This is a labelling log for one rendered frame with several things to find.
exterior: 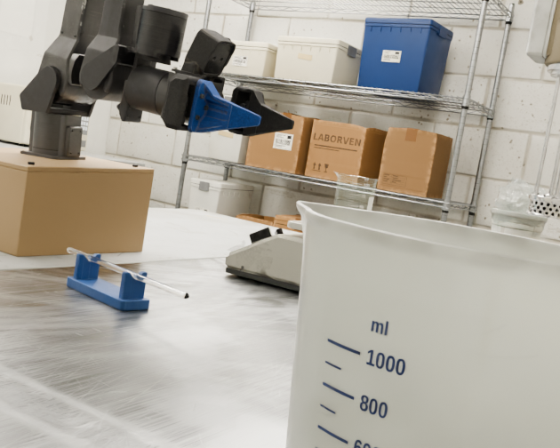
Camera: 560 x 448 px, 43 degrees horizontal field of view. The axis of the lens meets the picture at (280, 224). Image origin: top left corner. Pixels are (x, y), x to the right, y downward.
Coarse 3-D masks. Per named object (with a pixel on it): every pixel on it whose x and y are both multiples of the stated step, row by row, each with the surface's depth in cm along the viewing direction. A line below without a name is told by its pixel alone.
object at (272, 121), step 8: (256, 96) 91; (256, 104) 91; (264, 104) 91; (256, 112) 91; (264, 112) 90; (272, 112) 89; (264, 120) 90; (272, 120) 89; (280, 120) 89; (288, 120) 88; (248, 128) 91; (256, 128) 91; (264, 128) 90; (272, 128) 89; (280, 128) 89; (288, 128) 88
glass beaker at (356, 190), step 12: (348, 180) 93; (360, 180) 93; (372, 180) 93; (336, 192) 95; (348, 192) 93; (360, 192) 93; (372, 192) 94; (336, 204) 94; (348, 204) 93; (360, 204) 93
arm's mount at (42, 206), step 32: (0, 160) 86; (32, 160) 91; (64, 160) 97; (96, 160) 103; (0, 192) 86; (32, 192) 84; (64, 192) 88; (96, 192) 93; (128, 192) 98; (0, 224) 86; (32, 224) 85; (64, 224) 89; (96, 224) 94; (128, 224) 99
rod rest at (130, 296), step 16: (80, 256) 73; (96, 256) 74; (80, 272) 73; (96, 272) 75; (128, 272) 68; (144, 272) 69; (80, 288) 72; (96, 288) 70; (112, 288) 72; (128, 288) 68; (144, 288) 69; (112, 304) 68; (128, 304) 67; (144, 304) 69
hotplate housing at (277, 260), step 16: (272, 240) 92; (288, 240) 91; (240, 256) 94; (256, 256) 93; (272, 256) 92; (288, 256) 91; (240, 272) 94; (256, 272) 93; (272, 272) 92; (288, 272) 91; (288, 288) 91
